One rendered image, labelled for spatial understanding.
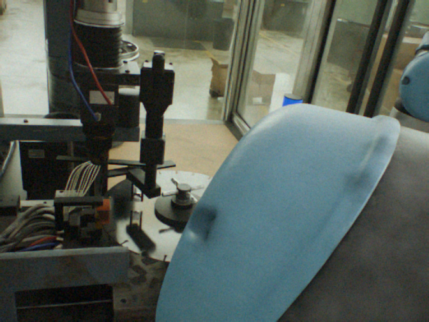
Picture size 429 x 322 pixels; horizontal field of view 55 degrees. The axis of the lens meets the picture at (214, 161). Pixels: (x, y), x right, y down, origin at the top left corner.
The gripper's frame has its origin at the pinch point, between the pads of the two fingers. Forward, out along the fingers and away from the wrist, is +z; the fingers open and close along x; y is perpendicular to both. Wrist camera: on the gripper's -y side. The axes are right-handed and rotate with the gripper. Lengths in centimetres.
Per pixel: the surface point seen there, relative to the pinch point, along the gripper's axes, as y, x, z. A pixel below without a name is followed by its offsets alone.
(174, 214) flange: -27.6, 15.3, 8.6
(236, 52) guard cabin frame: -13, 129, -9
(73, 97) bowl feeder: -65, 75, 9
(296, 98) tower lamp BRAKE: -5.5, 37.0, -14.9
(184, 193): -26.4, 17.4, 4.8
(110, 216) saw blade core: -39.5, 13.7, 11.0
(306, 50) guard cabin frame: 2, 72, -22
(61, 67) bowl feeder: -70, 75, 1
